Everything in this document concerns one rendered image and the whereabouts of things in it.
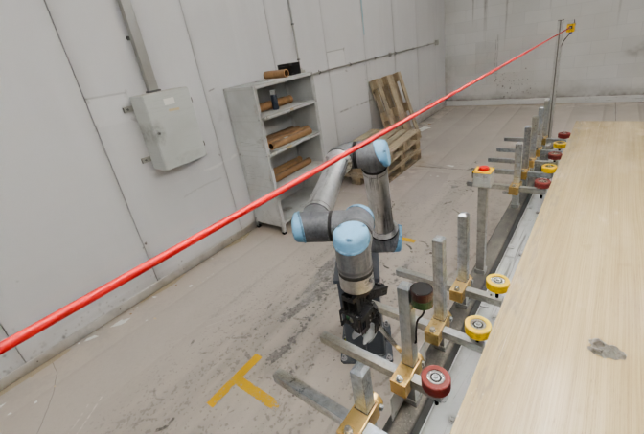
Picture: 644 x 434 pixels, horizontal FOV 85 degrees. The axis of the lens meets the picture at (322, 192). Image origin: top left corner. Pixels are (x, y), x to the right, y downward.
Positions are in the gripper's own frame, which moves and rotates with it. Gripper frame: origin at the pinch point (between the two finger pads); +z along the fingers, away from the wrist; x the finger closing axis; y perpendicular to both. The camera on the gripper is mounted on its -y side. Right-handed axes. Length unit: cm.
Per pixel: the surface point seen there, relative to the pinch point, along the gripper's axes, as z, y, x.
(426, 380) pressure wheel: 9.8, -2.4, 16.1
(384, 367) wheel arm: 14.4, -3.3, 2.0
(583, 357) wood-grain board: 10, -32, 48
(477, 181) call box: -17, -81, 5
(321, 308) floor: 101, -82, -104
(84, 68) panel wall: -89, -37, -252
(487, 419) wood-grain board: 10.4, -0.8, 32.3
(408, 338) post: 2.1, -7.0, 8.9
